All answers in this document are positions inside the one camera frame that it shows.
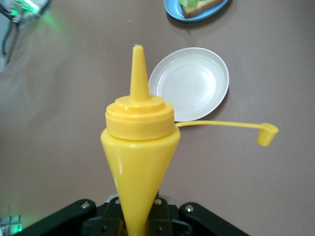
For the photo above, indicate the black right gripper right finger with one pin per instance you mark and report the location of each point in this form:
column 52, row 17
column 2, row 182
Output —
column 192, row 221

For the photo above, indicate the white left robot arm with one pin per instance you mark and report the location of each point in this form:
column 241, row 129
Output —
column 24, row 3

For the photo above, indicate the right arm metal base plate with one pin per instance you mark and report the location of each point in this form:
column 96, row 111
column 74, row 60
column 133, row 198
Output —
column 9, row 225

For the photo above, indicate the blue plate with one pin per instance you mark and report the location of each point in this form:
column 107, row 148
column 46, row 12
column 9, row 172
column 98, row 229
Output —
column 174, row 12

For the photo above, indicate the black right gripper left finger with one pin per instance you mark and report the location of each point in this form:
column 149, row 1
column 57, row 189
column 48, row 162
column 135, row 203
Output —
column 73, row 221

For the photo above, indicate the yellow squeeze bottle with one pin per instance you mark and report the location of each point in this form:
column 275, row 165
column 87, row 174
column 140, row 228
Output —
column 137, row 152

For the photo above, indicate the brown bread slice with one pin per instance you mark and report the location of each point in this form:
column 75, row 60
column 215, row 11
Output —
column 199, row 9

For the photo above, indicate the beige plate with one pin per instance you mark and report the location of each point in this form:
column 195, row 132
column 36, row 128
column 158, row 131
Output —
column 192, row 83

